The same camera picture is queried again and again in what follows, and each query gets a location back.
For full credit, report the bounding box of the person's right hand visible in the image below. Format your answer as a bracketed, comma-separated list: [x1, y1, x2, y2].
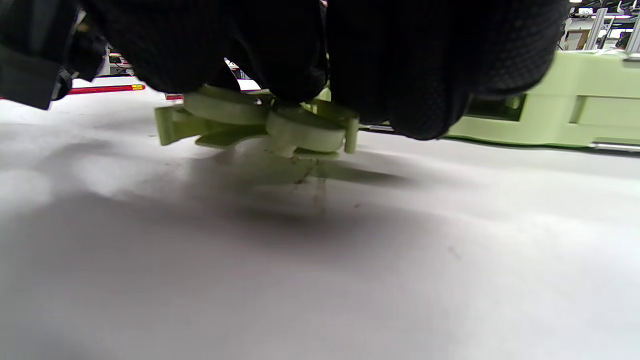
[80, 0, 571, 141]

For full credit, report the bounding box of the person's left hand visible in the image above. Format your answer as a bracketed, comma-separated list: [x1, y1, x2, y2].
[0, 0, 108, 111]

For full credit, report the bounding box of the green panda pencil case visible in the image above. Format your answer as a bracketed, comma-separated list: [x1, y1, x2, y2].
[155, 50, 640, 162]

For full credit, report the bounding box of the aluminium frame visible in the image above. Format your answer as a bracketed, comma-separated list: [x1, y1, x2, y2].
[582, 0, 640, 53]

